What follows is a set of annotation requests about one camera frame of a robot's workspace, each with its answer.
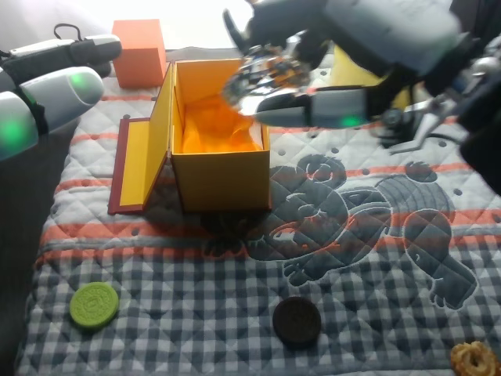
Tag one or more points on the shiny silver object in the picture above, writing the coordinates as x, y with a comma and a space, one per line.
266, 78

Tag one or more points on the green sandwich cookie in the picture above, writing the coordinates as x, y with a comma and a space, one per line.
94, 307

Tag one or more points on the grey quilt with printed bear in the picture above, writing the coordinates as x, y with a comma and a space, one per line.
195, 266

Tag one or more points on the orange block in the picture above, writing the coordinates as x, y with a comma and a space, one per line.
139, 55

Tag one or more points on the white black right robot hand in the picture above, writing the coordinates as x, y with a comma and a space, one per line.
391, 31

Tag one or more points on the brown sandwich cookie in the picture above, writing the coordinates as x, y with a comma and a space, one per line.
296, 321

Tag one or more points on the yellow box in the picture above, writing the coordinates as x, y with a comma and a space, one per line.
219, 180

